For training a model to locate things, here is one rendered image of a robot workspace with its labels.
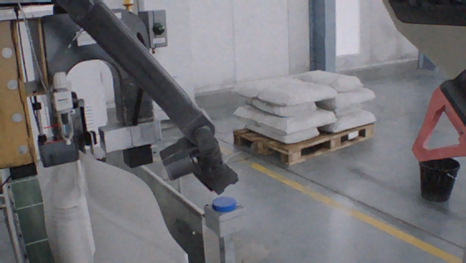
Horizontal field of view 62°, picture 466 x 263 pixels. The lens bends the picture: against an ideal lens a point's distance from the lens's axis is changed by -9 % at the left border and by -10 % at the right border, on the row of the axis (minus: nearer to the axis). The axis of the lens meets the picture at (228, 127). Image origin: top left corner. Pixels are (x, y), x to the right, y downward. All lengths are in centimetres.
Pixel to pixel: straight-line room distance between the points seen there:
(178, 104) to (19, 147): 37
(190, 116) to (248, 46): 525
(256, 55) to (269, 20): 56
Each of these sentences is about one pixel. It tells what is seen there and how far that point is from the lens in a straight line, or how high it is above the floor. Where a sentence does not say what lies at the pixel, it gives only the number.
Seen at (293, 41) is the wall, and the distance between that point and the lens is 657.
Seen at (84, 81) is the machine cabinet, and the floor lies 79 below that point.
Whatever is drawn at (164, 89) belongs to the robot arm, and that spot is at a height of 118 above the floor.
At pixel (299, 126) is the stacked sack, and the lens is 358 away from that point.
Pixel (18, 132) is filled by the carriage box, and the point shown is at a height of 110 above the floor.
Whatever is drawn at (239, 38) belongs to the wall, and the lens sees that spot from 596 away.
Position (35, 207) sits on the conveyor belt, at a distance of 237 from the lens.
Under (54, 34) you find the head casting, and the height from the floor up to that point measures 130.
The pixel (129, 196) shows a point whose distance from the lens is 79.
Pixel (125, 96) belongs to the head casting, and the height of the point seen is 114.
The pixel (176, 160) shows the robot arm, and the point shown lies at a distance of 88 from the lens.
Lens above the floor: 132
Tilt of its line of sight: 16 degrees down
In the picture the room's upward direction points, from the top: 3 degrees counter-clockwise
